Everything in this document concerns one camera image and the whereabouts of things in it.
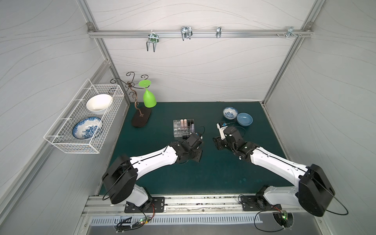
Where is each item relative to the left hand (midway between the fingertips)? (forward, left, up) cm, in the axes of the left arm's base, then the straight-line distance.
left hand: (199, 154), depth 82 cm
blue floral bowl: (+38, -25, -7) cm, 46 cm away
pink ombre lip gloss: (+23, +10, -2) cm, 25 cm away
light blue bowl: (+32, -34, -8) cm, 48 cm away
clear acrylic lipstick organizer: (+20, +15, -9) cm, 27 cm away
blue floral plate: (0, +52, +24) cm, 58 cm away
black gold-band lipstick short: (+23, +7, -2) cm, 24 cm away
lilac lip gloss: (+21, +5, -4) cm, 22 cm away
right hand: (+9, -10, +5) cm, 15 cm away
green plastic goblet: (+30, +33, +14) cm, 46 cm away
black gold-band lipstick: (+24, +5, -1) cm, 24 cm away
